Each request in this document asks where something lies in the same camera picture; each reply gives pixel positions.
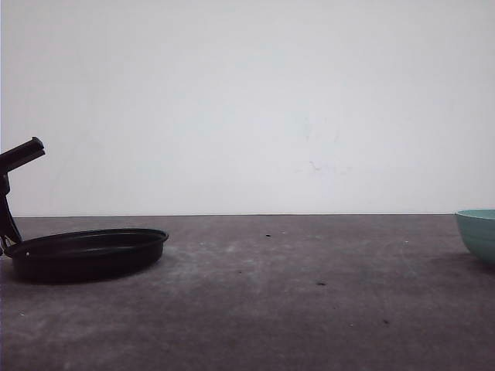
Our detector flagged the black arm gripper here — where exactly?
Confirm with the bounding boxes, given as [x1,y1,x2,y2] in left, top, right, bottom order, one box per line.
[0,136,46,256]

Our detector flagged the black frying pan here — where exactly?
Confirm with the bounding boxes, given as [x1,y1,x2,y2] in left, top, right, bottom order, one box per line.
[2,228,169,284]

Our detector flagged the teal bowl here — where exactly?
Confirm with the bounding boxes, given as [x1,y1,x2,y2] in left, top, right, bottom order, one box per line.
[455,209,494,264]

